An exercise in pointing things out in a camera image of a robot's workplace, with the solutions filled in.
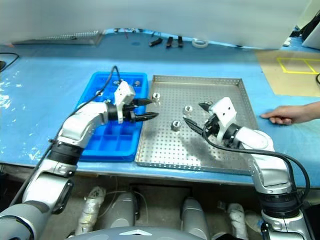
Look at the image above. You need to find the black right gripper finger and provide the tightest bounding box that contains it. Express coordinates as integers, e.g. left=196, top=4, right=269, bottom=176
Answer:
left=198, top=101, right=213, bottom=113
left=182, top=116, right=205, bottom=136

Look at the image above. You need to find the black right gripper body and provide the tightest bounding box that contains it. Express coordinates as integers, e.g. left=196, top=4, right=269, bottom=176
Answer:
left=200, top=113, right=221, bottom=138

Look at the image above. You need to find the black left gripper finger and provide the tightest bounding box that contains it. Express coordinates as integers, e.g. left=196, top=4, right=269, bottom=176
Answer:
left=134, top=111, right=160, bottom=124
left=132, top=98, right=154, bottom=107

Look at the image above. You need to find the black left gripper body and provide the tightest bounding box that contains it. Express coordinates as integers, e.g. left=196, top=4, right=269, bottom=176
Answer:
left=122, top=98, right=139, bottom=123

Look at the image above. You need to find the blue compartment tray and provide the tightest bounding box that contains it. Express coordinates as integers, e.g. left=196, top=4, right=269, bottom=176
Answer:
left=74, top=71, right=149, bottom=163

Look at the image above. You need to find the bare person hand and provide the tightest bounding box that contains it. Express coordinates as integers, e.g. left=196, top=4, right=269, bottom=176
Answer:
left=259, top=104, right=305, bottom=126

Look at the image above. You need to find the perforated metal tray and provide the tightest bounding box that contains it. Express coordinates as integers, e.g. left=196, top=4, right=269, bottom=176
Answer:
left=134, top=74, right=260, bottom=176

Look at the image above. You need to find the white tape roll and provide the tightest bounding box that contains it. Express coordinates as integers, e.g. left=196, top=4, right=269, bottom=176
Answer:
left=191, top=39, right=209, bottom=49

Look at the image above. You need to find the brown cardboard mat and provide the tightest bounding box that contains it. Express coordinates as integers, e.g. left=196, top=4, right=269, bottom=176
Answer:
left=254, top=49, right=320, bottom=97

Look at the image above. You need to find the flat perforated metal sheet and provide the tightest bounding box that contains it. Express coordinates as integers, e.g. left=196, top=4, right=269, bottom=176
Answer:
left=12, top=29, right=104, bottom=46

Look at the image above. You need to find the grey rounded robot leg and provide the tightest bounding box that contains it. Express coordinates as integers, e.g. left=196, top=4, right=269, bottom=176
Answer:
left=109, top=192, right=140, bottom=228
left=180, top=197, right=211, bottom=240

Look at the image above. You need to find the white wrapped robot foot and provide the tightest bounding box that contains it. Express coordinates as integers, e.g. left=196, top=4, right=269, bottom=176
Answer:
left=226, top=202, right=250, bottom=240
left=74, top=186, right=107, bottom=235

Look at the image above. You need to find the grey robot torso shell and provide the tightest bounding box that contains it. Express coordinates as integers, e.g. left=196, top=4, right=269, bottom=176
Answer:
left=67, top=226, right=213, bottom=240

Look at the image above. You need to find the white board panel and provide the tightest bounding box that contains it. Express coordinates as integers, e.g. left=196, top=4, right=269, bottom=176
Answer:
left=301, top=21, right=320, bottom=48

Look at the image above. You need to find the black bag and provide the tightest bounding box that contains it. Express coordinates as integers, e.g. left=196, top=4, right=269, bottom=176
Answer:
left=291, top=12, right=320, bottom=41

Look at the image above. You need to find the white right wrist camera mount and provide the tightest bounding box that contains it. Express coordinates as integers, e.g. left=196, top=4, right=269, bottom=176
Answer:
left=208, top=96, right=238, bottom=142

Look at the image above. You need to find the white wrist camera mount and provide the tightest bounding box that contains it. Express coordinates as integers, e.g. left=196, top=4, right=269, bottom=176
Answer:
left=113, top=81, right=137, bottom=125
left=208, top=96, right=238, bottom=142

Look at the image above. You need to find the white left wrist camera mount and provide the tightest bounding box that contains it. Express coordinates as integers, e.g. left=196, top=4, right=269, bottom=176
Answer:
left=113, top=81, right=137, bottom=125

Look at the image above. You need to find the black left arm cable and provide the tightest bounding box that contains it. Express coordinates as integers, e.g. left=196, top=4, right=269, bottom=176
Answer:
left=8, top=65, right=123, bottom=208

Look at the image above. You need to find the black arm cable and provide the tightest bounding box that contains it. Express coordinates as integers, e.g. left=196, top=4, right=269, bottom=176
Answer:
left=8, top=65, right=123, bottom=208
left=202, top=123, right=311, bottom=208

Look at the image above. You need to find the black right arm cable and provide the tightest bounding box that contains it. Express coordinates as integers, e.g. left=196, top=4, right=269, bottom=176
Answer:
left=202, top=123, right=311, bottom=208

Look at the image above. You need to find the thin black table cable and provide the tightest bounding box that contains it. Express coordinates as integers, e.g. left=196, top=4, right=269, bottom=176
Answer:
left=0, top=52, right=20, bottom=73

